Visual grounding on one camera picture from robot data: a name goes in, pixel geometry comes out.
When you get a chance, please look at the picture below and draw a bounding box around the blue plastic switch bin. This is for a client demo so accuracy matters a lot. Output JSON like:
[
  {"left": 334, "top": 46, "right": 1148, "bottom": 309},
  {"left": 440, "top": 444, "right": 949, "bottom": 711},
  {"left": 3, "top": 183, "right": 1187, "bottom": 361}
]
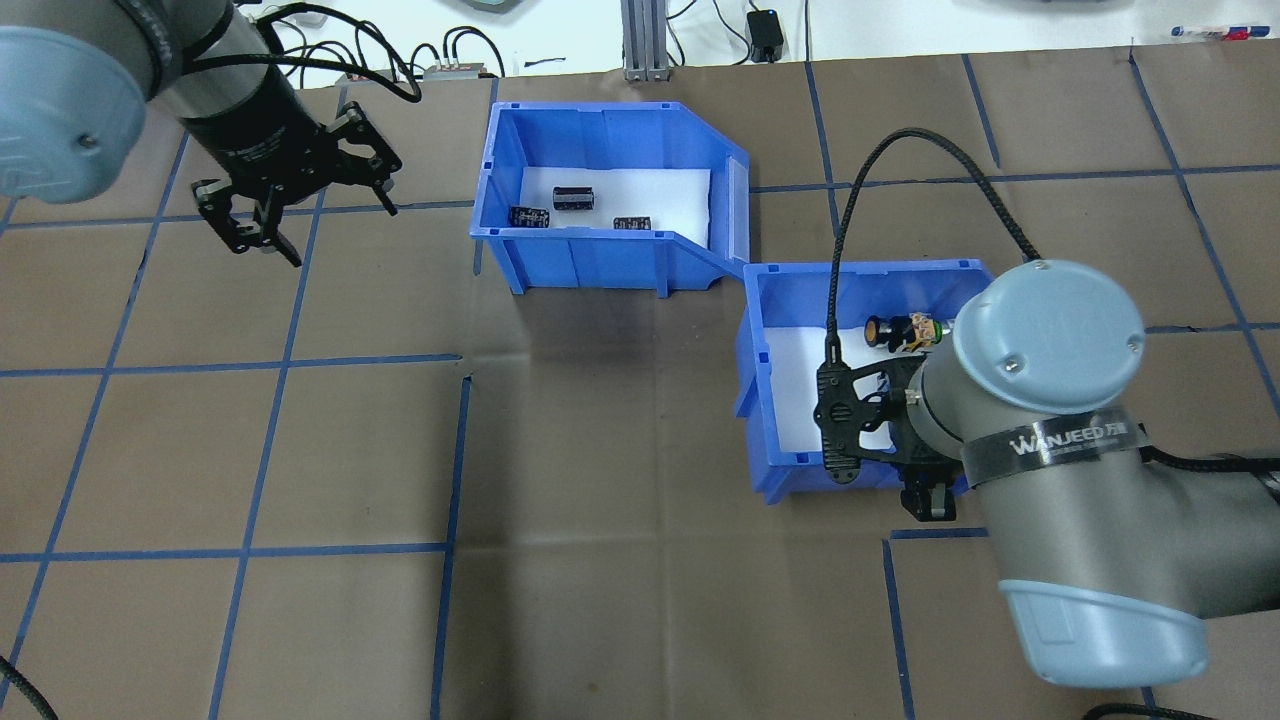
[{"left": 733, "top": 257, "right": 996, "bottom": 506}]

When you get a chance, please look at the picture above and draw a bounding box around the black orange-faced push button switch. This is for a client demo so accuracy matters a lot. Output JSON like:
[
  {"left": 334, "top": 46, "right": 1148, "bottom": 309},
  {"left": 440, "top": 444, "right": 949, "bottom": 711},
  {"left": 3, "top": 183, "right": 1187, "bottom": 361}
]
[{"left": 863, "top": 312, "right": 947, "bottom": 354}]

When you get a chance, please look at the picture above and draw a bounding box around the blue plastic capacitor bin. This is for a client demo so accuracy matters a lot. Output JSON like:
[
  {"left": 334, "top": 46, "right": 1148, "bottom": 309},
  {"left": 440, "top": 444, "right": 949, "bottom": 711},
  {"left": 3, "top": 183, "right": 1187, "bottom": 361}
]
[{"left": 468, "top": 98, "right": 753, "bottom": 298}]

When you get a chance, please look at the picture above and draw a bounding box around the black power adapter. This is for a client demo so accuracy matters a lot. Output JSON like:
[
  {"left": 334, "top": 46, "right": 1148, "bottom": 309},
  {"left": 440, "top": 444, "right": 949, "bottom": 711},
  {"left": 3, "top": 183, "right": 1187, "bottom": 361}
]
[{"left": 747, "top": 8, "right": 786, "bottom": 64}]

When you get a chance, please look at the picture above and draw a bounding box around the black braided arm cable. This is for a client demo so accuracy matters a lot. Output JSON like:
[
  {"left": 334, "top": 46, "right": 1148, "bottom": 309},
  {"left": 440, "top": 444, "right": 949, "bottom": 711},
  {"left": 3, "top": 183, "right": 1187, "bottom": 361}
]
[{"left": 822, "top": 128, "right": 1046, "bottom": 373}]

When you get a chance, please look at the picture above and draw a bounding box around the black printed velcro strap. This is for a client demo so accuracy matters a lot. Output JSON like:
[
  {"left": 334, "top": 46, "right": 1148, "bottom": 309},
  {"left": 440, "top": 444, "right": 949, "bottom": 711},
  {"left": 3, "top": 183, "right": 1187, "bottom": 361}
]
[{"left": 960, "top": 420, "right": 1146, "bottom": 486}]

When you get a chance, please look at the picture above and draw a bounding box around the aluminium profile post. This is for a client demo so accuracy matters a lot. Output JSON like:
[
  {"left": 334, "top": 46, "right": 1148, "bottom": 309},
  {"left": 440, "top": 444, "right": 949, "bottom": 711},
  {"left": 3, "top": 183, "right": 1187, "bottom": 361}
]
[{"left": 620, "top": 0, "right": 669, "bottom": 83}]

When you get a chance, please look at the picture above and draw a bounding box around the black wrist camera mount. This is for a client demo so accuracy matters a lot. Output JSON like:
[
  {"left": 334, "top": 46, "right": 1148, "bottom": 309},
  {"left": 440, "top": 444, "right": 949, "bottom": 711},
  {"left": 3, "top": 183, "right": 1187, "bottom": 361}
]
[{"left": 812, "top": 358, "right": 906, "bottom": 488}]

